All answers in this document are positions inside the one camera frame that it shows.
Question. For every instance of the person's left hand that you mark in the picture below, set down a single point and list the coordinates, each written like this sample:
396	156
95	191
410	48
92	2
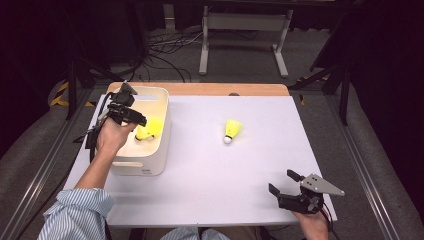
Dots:
111	136

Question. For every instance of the white flat board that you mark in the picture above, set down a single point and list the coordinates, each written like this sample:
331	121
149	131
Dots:
216	200

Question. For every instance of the yellow shuttlecock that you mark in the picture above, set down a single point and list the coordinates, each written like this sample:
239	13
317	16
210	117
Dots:
156	126
141	135
232	128

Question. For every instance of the yellow black hazard tape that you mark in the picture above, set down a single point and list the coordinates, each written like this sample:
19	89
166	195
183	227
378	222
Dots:
60	97

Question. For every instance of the white metal stand frame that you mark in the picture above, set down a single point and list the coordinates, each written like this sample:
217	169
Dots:
246	21

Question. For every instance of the aluminium rail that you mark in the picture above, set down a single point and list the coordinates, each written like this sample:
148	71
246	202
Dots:
361	166
46	166

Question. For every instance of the white plastic bin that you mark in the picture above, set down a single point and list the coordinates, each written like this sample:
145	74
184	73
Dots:
156	160

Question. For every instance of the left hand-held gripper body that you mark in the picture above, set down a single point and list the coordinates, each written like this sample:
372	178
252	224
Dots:
120	103

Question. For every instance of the black metal stand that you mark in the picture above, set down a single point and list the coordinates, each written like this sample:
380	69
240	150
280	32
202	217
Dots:
345	96

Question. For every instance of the person's right hand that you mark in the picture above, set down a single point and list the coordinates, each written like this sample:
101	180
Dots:
313	226

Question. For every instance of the black tripod stand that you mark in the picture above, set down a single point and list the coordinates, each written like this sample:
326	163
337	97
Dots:
71	86

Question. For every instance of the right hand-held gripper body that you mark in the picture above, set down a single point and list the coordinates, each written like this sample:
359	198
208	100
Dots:
301	201

